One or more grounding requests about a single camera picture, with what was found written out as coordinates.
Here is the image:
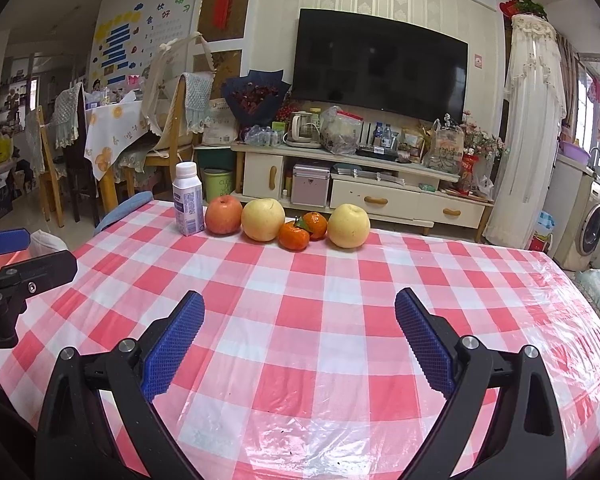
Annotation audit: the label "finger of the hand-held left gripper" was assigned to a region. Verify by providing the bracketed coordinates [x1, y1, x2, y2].
[0, 249, 79, 302]
[0, 228, 32, 257]

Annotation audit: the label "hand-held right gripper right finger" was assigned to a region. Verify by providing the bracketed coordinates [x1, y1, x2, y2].
[394, 286, 567, 480]

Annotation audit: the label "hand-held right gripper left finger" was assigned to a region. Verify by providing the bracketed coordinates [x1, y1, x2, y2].
[34, 289, 207, 480]

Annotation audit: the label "white cushion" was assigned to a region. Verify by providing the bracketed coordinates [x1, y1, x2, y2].
[30, 230, 70, 256]

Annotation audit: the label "light wooden chair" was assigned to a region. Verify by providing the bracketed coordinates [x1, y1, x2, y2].
[25, 105, 66, 228]

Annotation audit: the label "blue cushion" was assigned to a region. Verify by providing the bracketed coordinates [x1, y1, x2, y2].
[94, 191, 153, 236]

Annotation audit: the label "pink checked tablecloth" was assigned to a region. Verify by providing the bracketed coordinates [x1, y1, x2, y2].
[0, 200, 600, 480]

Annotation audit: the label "yellow pear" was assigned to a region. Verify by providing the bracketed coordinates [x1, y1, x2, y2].
[241, 198, 286, 242]
[327, 203, 371, 250]

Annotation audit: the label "red apple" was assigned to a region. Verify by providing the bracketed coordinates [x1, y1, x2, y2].
[204, 195, 244, 237]

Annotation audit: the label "white milk bottle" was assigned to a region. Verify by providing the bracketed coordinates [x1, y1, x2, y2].
[172, 161, 205, 237]

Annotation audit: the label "dining table with orange-print cloth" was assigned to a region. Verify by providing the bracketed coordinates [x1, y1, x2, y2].
[84, 92, 156, 213]

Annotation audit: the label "orange tangerine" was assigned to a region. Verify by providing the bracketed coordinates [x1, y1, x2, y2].
[278, 221, 311, 252]
[300, 211, 328, 241]

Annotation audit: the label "red packet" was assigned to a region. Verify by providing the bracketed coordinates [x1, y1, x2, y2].
[457, 154, 481, 193]

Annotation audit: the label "cream television cabinet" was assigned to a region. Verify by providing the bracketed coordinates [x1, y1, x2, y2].
[230, 142, 496, 243]

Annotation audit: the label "printed plastic bag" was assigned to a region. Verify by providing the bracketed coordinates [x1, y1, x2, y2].
[422, 119, 465, 175]

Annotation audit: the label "silver metal case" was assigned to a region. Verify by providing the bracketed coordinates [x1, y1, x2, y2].
[291, 162, 332, 207]

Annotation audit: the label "white washing machine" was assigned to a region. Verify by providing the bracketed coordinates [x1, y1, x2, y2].
[555, 175, 600, 271]

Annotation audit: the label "pink artificial flowers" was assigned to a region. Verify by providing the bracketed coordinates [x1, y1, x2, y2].
[462, 112, 508, 161]

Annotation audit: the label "white paper bag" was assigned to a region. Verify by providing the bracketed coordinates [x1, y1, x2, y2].
[202, 100, 241, 146]

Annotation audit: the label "clear plastic food bag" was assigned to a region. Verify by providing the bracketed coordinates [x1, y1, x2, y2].
[320, 106, 365, 156]

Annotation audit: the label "pack of small bottles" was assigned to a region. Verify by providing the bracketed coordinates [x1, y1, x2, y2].
[244, 125, 281, 147]

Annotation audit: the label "wooden chair with lace cover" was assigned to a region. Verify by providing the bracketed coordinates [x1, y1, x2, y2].
[145, 72, 216, 196]

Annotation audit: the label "purple basin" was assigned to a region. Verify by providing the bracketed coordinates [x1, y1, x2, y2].
[560, 141, 592, 165]

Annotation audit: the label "glass electric kettle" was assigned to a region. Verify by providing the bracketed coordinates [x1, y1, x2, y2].
[286, 111, 322, 148]

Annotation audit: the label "lace covered standing air conditioner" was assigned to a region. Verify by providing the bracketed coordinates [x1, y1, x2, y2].
[482, 12, 568, 251]

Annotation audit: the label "dark blue wrapped bouquet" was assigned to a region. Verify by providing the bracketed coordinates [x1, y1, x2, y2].
[221, 69, 293, 128]

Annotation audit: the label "black television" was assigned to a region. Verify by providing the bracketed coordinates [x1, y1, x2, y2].
[292, 8, 469, 123]

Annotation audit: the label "wall chart with blue strips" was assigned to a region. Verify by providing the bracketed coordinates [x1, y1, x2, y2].
[91, 7, 191, 88]

